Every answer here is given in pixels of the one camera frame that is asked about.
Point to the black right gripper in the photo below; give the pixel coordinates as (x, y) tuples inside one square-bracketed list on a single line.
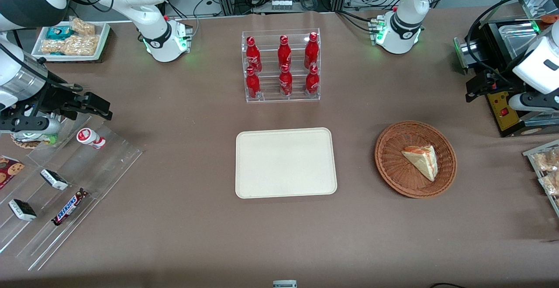
[(51, 97)]

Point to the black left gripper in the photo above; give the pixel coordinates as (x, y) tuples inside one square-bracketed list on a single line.
[(490, 83)]

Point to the triangular sandwich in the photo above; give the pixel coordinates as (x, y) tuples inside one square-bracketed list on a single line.
[(422, 161)]

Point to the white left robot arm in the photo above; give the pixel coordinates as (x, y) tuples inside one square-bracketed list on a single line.
[(406, 17)]

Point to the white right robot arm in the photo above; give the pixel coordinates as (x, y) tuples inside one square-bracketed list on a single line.
[(153, 30)]

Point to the small light wicker basket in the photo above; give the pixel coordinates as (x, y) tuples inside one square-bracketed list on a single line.
[(26, 143)]

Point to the white snack tray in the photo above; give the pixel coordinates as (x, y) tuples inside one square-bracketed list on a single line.
[(103, 39)]

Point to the round brown wicker basket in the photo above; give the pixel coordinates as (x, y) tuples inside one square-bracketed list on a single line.
[(393, 165)]

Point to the cream rectangular plastic tray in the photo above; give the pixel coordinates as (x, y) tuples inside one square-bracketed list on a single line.
[(286, 163)]

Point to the red white yogurt cup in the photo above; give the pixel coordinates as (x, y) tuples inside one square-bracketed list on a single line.
[(89, 137)]

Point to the black metal oven appliance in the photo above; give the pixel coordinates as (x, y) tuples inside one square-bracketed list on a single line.
[(511, 34)]

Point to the clear bag of crackers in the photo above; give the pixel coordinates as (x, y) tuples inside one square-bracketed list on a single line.
[(83, 26), (52, 46), (83, 45)]

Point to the black white snack box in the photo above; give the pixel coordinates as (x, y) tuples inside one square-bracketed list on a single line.
[(54, 179), (22, 209)]

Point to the chocolate chip cookie package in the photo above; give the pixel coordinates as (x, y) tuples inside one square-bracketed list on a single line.
[(9, 171)]

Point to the blue snack packet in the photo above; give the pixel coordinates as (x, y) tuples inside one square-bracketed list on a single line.
[(59, 32)]

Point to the clear acrylic stepped display stand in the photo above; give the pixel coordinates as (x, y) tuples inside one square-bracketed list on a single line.
[(100, 170)]

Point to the brown Snickers bar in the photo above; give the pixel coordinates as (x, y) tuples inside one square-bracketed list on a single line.
[(69, 207)]

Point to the clear bag of pastry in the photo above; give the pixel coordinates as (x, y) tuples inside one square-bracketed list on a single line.
[(548, 160), (551, 184)]

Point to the red cola bottle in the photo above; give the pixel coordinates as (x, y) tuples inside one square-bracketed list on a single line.
[(252, 85), (285, 82), (284, 54), (253, 56), (312, 81), (311, 52)]

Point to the clear acrylic bottle rack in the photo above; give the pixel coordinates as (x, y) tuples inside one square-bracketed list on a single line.
[(266, 91)]

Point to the white connector strip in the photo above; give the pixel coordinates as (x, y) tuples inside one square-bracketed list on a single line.
[(281, 5)]

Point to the white labelled device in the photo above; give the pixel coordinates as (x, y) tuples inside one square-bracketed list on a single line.
[(284, 284)]

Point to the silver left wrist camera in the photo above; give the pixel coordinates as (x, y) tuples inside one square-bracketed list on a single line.
[(530, 103)]

